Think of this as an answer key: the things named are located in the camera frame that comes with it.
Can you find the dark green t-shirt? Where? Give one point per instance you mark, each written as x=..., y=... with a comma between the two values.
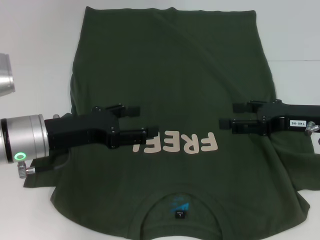
x=175, y=75

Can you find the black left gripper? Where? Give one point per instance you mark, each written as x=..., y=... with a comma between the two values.
x=80, y=128

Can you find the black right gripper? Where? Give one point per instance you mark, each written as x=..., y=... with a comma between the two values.
x=277, y=117

